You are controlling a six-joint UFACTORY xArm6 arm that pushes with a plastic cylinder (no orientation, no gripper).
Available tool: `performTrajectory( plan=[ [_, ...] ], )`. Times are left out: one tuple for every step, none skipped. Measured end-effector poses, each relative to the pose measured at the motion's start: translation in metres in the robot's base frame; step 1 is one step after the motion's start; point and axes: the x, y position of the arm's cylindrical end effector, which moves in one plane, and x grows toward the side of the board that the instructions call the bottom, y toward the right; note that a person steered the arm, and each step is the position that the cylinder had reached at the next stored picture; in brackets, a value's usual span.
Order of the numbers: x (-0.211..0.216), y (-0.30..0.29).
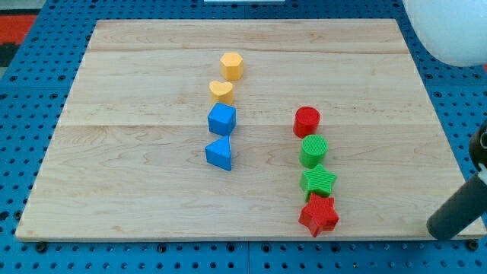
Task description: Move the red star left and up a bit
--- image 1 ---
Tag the yellow heart block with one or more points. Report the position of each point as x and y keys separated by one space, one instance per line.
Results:
x=221 y=92

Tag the wooden board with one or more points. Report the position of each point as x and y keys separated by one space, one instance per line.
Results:
x=127 y=161

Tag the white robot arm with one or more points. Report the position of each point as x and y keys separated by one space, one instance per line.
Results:
x=454 y=32

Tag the blue triangle block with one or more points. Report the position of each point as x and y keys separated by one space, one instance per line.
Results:
x=218 y=153

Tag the green cylinder block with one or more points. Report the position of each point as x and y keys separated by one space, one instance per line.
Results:
x=313 y=150

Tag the blue perforated table mat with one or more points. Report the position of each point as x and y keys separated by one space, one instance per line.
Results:
x=37 y=81

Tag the yellow hexagon block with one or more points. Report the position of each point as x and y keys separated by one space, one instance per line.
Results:
x=231 y=66

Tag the red star block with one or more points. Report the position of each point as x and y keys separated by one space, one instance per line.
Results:
x=319 y=214

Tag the blue cube block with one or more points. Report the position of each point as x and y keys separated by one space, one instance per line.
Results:
x=222 y=119

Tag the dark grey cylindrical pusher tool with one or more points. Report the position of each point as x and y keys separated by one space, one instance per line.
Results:
x=469 y=202

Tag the red cylinder block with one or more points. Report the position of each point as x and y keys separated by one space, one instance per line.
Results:
x=306 y=121

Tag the green star block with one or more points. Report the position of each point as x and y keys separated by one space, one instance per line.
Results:
x=317 y=180

